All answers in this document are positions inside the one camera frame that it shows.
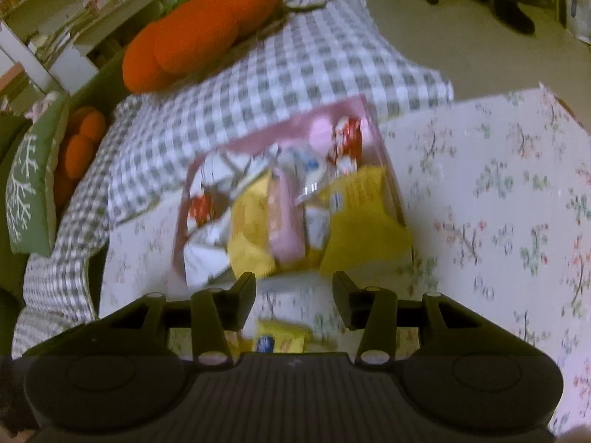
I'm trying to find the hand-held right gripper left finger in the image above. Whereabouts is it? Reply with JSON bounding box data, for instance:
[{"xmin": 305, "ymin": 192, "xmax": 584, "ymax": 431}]
[{"xmin": 99, "ymin": 271, "xmax": 257, "ymax": 368}]

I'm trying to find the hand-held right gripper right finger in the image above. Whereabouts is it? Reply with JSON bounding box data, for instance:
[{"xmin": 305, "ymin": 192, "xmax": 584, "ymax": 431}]
[{"xmin": 332, "ymin": 271, "xmax": 491, "ymax": 368}]

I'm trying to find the yellow packet with blue logo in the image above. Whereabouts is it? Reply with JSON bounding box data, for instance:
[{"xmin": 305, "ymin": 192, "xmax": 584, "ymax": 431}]
[{"xmin": 240, "ymin": 318, "xmax": 315, "ymax": 356}]

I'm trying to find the white triangular snack packet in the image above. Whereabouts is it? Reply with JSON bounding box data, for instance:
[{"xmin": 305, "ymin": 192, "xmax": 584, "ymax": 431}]
[{"xmin": 182, "ymin": 226, "xmax": 232, "ymax": 287}]

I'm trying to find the white and blue snack packet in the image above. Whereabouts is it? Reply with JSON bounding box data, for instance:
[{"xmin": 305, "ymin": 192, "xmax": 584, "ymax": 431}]
[{"xmin": 302, "ymin": 157, "xmax": 338, "ymax": 250}]

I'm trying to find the pink snack packet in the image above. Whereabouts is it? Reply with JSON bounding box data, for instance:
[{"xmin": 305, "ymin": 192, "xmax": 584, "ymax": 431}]
[{"xmin": 268, "ymin": 168, "xmax": 308, "ymax": 264}]

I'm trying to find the red candy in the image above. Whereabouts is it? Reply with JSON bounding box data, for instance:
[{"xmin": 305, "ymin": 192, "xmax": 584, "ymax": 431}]
[
  {"xmin": 189, "ymin": 191, "xmax": 232, "ymax": 229},
  {"xmin": 325, "ymin": 117, "xmax": 363, "ymax": 171}
]

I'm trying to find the pink cardboard box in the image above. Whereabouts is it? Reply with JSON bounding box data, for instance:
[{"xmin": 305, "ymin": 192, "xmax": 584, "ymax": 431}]
[{"xmin": 172, "ymin": 93, "xmax": 414, "ymax": 287}]

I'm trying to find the yellow crumpled snack packet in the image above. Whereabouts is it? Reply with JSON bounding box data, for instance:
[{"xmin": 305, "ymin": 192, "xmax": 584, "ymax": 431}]
[{"xmin": 318, "ymin": 166, "xmax": 414, "ymax": 278}]

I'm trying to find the floral bed sheet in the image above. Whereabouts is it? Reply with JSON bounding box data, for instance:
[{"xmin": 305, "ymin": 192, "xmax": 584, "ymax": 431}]
[{"xmin": 99, "ymin": 83, "xmax": 591, "ymax": 439}]

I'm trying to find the grey checkered blanket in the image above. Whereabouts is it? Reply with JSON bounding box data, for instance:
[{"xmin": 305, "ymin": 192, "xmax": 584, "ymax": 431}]
[{"xmin": 11, "ymin": 0, "xmax": 455, "ymax": 358}]

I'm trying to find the green pillow with white pattern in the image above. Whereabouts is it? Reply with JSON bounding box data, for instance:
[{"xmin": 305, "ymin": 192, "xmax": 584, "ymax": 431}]
[{"xmin": 6, "ymin": 97, "xmax": 70, "ymax": 255}]

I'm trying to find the large orange carrot plush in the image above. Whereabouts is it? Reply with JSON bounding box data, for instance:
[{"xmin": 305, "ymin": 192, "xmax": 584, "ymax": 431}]
[{"xmin": 122, "ymin": 0, "xmax": 289, "ymax": 94}]

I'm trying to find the white bookshelf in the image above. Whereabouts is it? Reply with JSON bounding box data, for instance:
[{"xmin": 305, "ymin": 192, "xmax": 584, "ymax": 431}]
[{"xmin": 0, "ymin": 0, "xmax": 171, "ymax": 116}]

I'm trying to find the pile of books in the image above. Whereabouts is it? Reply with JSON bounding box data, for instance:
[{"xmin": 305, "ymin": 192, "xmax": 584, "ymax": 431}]
[{"xmin": 28, "ymin": 23, "xmax": 88, "ymax": 66}]

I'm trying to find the cardboard storage box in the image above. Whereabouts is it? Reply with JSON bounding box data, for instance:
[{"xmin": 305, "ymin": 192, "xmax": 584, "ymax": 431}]
[{"xmin": 561, "ymin": 0, "xmax": 591, "ymax": 44}]

